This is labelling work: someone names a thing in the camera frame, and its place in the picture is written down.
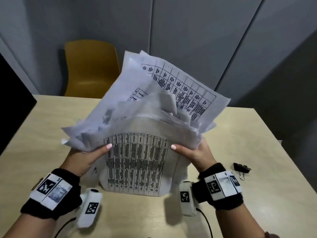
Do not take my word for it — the person's left hand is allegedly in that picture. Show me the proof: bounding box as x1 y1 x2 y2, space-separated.
59 143 113 177

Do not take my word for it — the black right wristband with markers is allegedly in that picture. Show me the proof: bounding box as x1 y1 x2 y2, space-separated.
192 163 244 211

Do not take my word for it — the black binder clip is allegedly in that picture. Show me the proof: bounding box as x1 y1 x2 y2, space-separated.
233 163 252 181

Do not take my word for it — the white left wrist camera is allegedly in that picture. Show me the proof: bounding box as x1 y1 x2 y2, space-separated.
77 188 103 228

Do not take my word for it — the person's left forearm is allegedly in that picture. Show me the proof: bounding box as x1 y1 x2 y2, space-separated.
0 212 57 238

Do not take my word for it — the person's right hand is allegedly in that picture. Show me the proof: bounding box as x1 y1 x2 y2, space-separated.
170 137 218 174

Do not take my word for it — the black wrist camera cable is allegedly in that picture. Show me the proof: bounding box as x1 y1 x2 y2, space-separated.
54 217 77 238
197 208 213 238

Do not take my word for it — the black left wristband with markers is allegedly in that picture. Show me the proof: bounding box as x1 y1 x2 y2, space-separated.
20 168 82 220

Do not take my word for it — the black computer tower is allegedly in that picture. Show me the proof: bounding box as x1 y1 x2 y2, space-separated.
0 53 37 155

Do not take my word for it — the white paper sheet with table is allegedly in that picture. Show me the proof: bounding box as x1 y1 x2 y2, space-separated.
98 116 179 197

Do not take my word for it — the yellow plastic chair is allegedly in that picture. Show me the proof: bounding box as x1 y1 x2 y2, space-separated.
64 40 121 99

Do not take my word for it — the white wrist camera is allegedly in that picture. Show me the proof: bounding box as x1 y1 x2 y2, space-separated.
77 188 103 228
179 181 198 217

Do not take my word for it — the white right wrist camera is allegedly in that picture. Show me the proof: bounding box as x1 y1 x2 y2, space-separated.
179 181 198 217

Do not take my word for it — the black wristband with markers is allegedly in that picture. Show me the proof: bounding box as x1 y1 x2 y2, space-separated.
20 168 82 220
192 163 244 211

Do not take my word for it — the stack of printed paper sheets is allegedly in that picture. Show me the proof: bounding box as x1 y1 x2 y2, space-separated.
61 50 232 197

